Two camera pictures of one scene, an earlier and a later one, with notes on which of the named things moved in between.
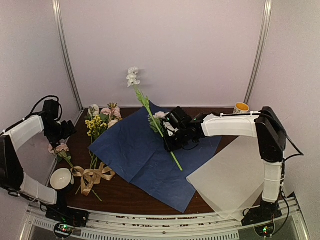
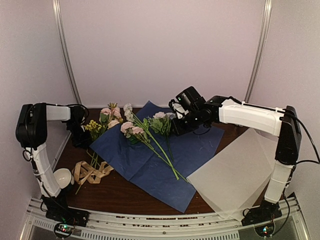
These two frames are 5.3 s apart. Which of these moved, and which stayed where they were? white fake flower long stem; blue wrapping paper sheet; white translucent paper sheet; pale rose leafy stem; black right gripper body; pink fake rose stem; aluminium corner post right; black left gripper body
Moved: white fake flower long stem; pink fake rose stem; black right gripper body; black left gripper body
Stayed: pale rose leafy stem; white translucent paper sheet; blue wrapping paper sheet; aluminium corner post right
